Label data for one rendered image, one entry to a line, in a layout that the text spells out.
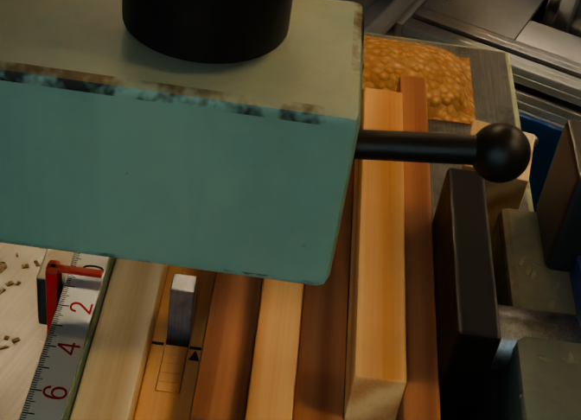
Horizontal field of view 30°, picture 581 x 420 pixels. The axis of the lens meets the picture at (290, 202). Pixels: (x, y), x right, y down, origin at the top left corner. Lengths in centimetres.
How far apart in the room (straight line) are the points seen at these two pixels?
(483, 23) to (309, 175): 77
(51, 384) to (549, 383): 18
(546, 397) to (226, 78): 17
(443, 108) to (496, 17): 48
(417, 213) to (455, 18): 65
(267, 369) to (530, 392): 9
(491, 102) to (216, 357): 30
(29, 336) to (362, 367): 28
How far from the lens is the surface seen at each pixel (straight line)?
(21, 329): 61
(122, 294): 42
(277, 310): 41
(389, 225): 42
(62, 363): 39
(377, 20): 100
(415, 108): 51
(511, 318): 42
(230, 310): 41
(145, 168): 33
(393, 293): 40
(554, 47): 107
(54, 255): 58
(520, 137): 36
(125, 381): 39
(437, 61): 64
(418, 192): 46
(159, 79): 32
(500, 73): 68
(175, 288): 40
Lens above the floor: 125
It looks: 40 degrees down
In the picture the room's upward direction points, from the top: 9 degrees clockwise
